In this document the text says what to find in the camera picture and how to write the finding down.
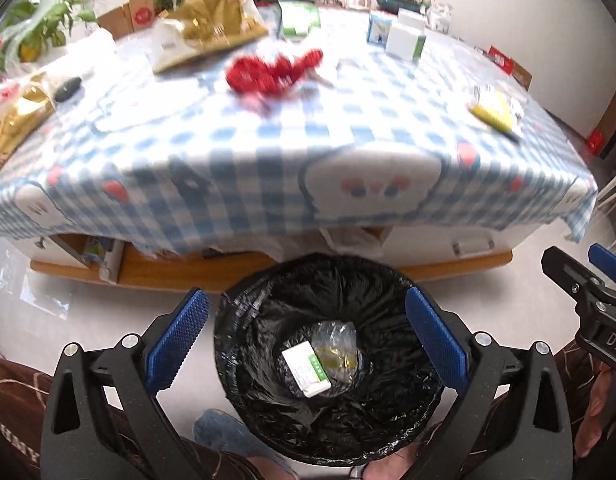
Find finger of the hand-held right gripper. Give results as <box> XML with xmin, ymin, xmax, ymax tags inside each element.
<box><xmin>542</xmin><ymin>246</ymin><xmax>609</xmax><ymax>312</ymax></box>
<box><xmin>588</xmin><ymin>243</ymin><xmax>616</xmax><ymax>292</ymax></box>

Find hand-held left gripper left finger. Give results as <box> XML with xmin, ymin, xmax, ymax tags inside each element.
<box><xmin>40</xmin><ymin>287</ymin><xmax>211</xmax><ymax>480</ymax></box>

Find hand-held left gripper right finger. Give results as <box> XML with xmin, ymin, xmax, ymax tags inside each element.
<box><xmin>404</xmin><ymin>287</ymin><xmax>574</xmax><ymax>480</ymax></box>

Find bin with black liner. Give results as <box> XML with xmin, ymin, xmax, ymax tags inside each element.
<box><xmin>214</xmin><ymin>254</ymin><xmax>447</xmax><ymax>467</ymax></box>

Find small white green box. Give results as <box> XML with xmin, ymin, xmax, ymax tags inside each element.
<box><xmin>385</xmin><ymin>22</ymin><xmax>428</xmax><ymax>61</ymax></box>

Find large gold packaging bag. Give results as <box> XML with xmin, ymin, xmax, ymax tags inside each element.
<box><xmin>152</xmin><ymin>0</ymin><xmax>269</xmax><ymax>74</ymax></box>

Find person's right hand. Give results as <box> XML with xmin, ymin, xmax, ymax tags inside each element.
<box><xmin>582</xmin><ymin>367</ymin><xmax>614</xmax><ymax>459</ymax></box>

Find white chair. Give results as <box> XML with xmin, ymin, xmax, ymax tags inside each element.
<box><xmin>595</xmin><ymin>160</ymin><xmax>616</xmax><ymax>257</ymax></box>

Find clear plastic wrapper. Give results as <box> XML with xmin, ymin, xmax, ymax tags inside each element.
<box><xmin>308</xmin><ymin>320</ymin><xmax>361</xmax><ymax>387</ymax></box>

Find blue slipper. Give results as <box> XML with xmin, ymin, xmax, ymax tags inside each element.
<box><xmin>193</xmin><ymin>408</ymin><xmax>295</xmax><ymax>479</ymax></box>

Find white green medicine box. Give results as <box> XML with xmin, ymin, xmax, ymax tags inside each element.
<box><xmin>281</xmin><ymin>341</ymin><xmax>333</xmax><ymax>399</ymax></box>

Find yellow packet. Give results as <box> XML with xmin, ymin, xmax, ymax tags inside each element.
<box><xmin>466</xmin><ymin>85</ymin><xmax>524</xmax><ymax>142</ymax></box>

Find red printed boxes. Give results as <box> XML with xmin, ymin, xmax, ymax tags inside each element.
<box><xmin>486</xmin><ymin>46</ymin><xmax>533</xmax><ymax>87</ymax></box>

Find blue checked tablecloth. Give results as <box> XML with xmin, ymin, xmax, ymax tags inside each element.
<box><xmin>0</xmin><ymin>2</ymin><xmax>599</xmax><ymax>262</ymax></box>

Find small gold packaging bag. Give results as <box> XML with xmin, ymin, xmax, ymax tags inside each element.
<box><xmin>0</xmin><ymin>72</ymin><xmax>57</xmax><ymax>172</ymax></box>

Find black oval gadget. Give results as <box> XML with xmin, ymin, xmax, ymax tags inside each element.
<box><xmin>54</xmin><ymin>77</ymin><xmax>84</xmax><ymax>103</ymax></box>

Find red crumpled wrapper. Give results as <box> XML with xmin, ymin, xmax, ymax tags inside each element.
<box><xmin>225</xmin><ymin>48</ymin><xmax>325</xmax><ymax>97</ymax></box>

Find white packet bag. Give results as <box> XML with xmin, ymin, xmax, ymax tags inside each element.
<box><xmin>424</xmin><ymin>0</ymin><xmax>455</xmax><ymax>32</ymax></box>

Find plain white box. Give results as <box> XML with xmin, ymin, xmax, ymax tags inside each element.
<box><xmin>397</xmin><ymin>9</ymin><xmax>427</xmax><ymax>29</ymax></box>

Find blue white milk carton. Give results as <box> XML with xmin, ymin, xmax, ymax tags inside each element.
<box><xmin>367</xmin><ymin>10</ymin><xmax>395</xmax><ymax>47</ymax></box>

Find white plastic bag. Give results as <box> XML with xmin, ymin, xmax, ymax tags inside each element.
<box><xmin>53</xmin><ymin>27</ymin><xmax>119</xmax><ymax>81</ymax></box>

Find brown cardboard boxes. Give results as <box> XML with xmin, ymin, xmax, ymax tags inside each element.
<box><xmin>97</xmin><ymin>0</ymin><xmax>157</xmax><ymax>39</ymax></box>

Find large green white carton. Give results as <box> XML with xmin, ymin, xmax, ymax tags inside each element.
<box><xmin>277</xmin><ymin>1</ymin><xmax>321</xmax><ymax>41</ymax></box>

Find large leafy green houseplant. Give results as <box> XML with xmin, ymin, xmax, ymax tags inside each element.
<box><xmin>0</xmin><ymin>0</ymin><xmax>97</xmax><ymax>77</ymax></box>

